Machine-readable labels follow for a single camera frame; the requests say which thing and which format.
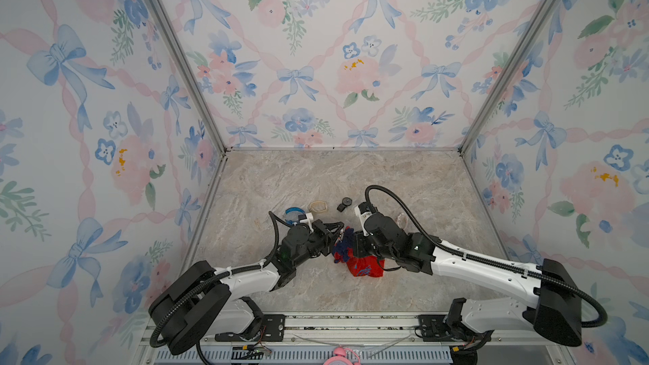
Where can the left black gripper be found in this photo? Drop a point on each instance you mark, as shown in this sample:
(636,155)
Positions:
(328,238)

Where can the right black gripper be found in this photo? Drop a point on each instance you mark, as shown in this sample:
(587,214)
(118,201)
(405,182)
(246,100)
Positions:
(357,243)

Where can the red blue patterned cloth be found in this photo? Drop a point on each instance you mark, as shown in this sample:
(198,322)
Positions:
(343,253)

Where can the black watch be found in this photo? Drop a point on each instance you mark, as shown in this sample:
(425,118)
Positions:
(344,204)

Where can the pink white watch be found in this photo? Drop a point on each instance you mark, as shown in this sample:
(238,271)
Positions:
(402,221)

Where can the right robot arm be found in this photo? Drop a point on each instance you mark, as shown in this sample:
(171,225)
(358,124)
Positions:
(541,298)

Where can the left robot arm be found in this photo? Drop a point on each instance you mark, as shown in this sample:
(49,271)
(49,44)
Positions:
(206,300)

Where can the pink round object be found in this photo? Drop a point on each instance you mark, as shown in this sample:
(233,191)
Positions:
(343,356)

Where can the blue strap watch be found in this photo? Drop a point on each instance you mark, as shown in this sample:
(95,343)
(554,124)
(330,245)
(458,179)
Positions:
(293,215)

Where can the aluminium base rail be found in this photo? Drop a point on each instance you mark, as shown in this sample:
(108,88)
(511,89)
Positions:
(337,328)

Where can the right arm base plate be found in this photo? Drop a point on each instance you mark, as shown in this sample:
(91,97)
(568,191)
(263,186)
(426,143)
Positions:
(441,328)

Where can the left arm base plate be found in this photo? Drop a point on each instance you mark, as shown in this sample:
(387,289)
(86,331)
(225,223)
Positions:
(267,328)

